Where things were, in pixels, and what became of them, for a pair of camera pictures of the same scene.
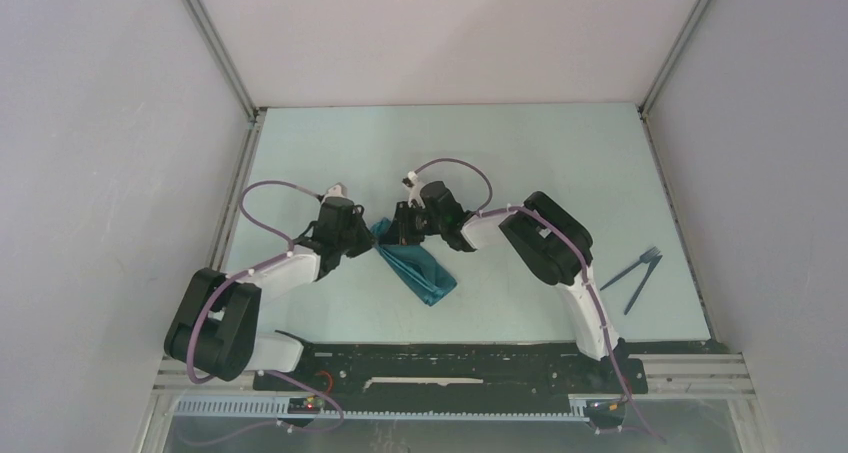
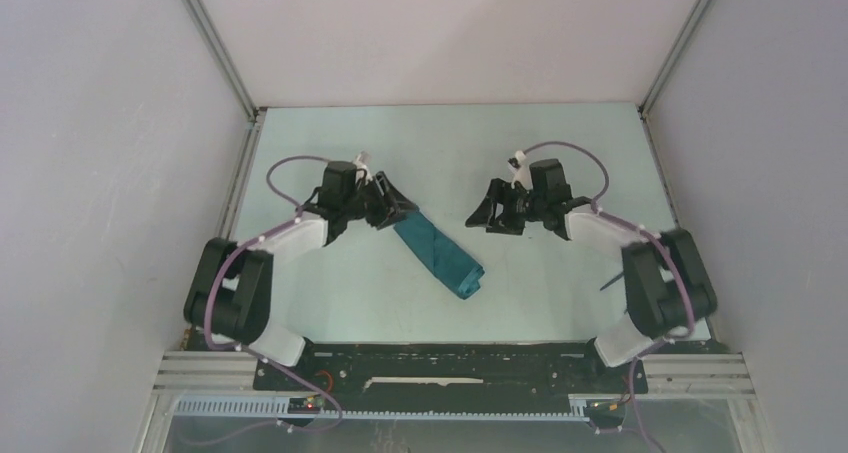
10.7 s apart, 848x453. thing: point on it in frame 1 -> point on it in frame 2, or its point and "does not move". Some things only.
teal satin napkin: x=416 y=268 -> x=447 y=262
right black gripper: x=402 y=228 -> x=498 y=193
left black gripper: x=366 y=240 -> x=389 y=215
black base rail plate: x=453 y=369 does not move
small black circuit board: x=305 y=405 does not move
